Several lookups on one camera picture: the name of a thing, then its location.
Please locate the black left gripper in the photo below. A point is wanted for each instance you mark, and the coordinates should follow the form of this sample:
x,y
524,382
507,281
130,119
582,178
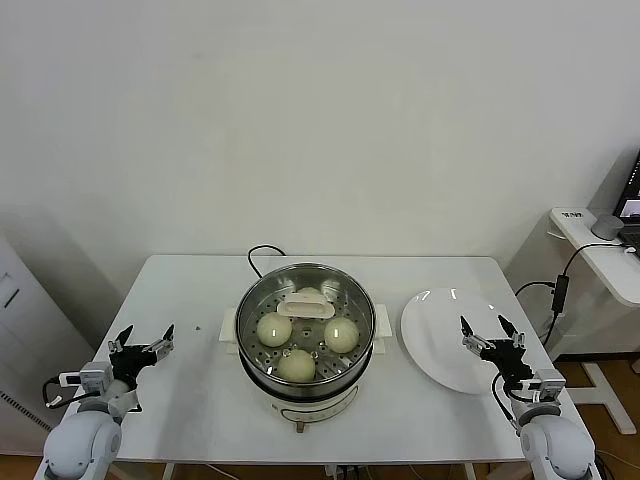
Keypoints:
x,y
127,362

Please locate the white power strip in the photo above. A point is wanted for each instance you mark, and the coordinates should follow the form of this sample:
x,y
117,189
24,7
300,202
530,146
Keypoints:
x,y
342,471

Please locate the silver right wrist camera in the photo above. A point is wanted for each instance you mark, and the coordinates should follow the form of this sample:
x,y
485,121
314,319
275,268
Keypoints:
x,y
550,385

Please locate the grey round desk gadget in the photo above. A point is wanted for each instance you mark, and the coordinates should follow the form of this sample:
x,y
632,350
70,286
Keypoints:
x,y
609,229

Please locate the white round plate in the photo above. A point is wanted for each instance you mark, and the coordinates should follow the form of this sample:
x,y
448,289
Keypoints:
x,y
440,350

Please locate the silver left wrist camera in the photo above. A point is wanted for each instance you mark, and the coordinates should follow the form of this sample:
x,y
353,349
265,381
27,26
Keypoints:
x,y
94,377

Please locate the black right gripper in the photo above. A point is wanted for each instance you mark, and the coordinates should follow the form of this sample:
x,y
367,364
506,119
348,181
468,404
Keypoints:
x,y
507,360

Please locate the round glass pot lid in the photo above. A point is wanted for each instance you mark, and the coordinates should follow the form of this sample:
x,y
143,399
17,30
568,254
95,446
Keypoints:
x,y
306,306

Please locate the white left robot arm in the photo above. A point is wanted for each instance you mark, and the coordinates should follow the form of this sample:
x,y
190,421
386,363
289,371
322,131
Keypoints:
x,y
90,435

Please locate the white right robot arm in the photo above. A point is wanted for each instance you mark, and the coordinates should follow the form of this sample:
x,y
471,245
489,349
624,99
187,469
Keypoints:
x,y
550,440

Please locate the white table leg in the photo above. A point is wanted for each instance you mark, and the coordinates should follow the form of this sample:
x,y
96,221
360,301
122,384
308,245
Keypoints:
x,y
169,471
470,472

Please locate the white side desk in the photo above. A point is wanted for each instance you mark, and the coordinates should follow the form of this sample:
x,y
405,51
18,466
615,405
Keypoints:
x,y
605,280

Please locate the cream electric cooker base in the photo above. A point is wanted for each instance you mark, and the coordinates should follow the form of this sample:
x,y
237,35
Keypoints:
x,y
310,412

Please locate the perforated steel steamer basket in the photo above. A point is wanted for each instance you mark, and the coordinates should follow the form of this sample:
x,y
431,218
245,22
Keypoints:
x,y
305,375

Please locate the white steamed baozi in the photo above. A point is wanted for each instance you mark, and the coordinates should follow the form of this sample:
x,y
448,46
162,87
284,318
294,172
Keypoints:
x,y
341,335
274,330
296,366
309,291

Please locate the dark laptop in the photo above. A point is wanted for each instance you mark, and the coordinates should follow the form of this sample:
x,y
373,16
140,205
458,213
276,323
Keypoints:
x,y
631,200

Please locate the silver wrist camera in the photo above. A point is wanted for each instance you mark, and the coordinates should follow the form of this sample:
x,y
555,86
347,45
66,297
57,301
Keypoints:
x,y
550,385
94,377

